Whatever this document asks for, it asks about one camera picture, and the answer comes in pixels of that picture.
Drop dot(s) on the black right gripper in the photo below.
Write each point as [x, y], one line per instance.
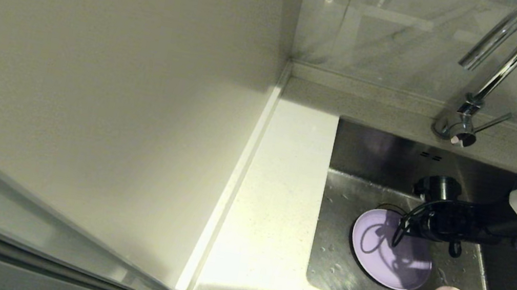
[438, 186]

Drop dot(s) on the lavender plastic plate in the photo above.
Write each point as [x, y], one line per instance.
[370, 261]

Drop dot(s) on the chrome gooseneck faucet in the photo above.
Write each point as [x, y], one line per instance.
[500, 73]

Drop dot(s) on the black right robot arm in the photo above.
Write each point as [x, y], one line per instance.
[490, 223]

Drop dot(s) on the stainless steel sink basin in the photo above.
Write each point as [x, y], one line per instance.
[335, 250]

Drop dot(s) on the round metal drain strainer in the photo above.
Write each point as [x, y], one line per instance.
[388, 207]

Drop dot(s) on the stone backsplash upstand strip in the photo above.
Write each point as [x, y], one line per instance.
[376, 90]

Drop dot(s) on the tall beige cabinet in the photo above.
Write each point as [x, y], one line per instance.
[91, 87]

